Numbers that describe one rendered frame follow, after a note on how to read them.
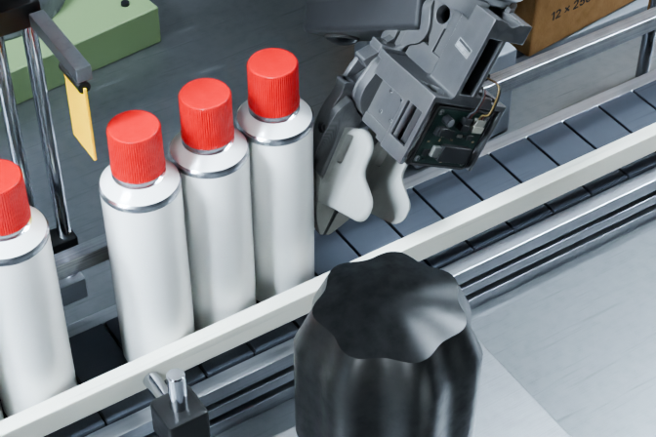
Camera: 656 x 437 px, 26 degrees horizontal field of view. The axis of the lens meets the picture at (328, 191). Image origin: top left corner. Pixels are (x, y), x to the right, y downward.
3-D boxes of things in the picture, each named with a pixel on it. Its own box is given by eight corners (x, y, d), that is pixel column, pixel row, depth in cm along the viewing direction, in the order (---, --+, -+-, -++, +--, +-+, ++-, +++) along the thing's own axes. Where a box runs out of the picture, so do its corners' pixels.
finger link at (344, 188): (325, 270, 97) (384, 158, 94) (280, 220, 101) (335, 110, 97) (357, 271, 99) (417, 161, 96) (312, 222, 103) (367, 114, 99)
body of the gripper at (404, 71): (390, 173, 92) (476, 10, 87) (320, 102, 97) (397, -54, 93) (469, 179, 97) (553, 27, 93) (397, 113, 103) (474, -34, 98)
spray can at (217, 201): (218, 356, 99) (199, 130, 85) (170, 317, 102) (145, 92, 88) (272, 317, 102) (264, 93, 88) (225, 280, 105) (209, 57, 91)
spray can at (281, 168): (262, 320, 102) (252, 96, 88) (232, 274, 105) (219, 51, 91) (327, 297, 103) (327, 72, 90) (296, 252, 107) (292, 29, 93)
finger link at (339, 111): (306, 175, 97) (360, 64, 94) (293, 162, 98) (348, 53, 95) (354, 178, 100) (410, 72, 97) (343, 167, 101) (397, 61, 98)
